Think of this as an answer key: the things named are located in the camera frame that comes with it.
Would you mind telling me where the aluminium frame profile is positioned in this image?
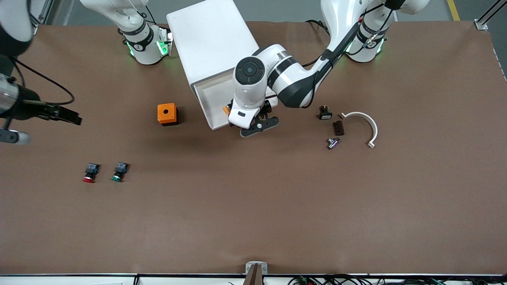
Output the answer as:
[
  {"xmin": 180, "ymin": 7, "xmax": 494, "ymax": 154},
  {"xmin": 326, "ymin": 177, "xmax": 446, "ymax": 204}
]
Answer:
[{"xmin": 30, "ymin": 0, "xmax": 54, "ymax": 35}]

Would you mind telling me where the orange button enclosure box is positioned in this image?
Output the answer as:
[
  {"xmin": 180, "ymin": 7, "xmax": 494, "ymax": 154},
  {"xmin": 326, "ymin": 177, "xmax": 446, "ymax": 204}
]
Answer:
[{"xmin": 157, "ymin": 103, "xmax": 179, "ymax": 126}]

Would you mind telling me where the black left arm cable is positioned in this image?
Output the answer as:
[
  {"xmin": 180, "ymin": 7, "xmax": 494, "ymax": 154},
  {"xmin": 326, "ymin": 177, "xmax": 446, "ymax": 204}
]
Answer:
[{"xmin": 301, "ymin": 4, "xmax": 396, "ymax": 68}]

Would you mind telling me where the green push button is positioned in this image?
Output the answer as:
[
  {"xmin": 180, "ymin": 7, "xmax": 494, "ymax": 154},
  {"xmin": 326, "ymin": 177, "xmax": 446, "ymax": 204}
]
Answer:
[{"xmin": 111, "ymin": 161, "xmax": 130, "ymax": 183}]

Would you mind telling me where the aluminium corner profile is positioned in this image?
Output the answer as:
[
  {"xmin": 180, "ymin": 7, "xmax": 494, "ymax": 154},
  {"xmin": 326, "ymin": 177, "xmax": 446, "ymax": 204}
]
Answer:
[{"xmin": 475, "ymin": 0, "xmax": 507, "ymax": 30}]

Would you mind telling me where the black base cable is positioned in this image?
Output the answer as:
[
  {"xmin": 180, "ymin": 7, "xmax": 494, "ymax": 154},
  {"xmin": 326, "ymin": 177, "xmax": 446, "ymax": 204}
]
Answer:
[{"xmin": 305, "ymin": 20, "xmax": 330, "ymax": 34}]

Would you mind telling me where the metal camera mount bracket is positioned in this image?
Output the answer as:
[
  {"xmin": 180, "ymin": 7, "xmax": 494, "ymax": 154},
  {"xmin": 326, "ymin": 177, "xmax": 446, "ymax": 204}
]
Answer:
[{"xmin": 245, "ymin": 261, "xmax": 268, "ymax": 285}]

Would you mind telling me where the red push button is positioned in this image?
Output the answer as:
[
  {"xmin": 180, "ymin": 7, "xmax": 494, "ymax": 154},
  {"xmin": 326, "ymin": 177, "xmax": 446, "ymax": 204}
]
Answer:
[{"xmin": 82, "ymin": 163, "xmax": 101, "ymax": 184}]

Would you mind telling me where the white curved plastic clamp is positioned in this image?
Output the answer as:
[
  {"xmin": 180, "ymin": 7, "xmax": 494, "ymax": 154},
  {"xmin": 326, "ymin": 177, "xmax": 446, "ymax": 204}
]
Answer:
[{"xmin": 339, "ymin": 112, "xmax": 379, "ymax": 149}]

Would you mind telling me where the black cable bundle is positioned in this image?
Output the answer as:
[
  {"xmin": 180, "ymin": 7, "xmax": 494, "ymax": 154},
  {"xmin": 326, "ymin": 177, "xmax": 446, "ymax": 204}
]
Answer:
[{"xmin": 289, "ymin": 274, "xmax": 507, "ymax": 285}]

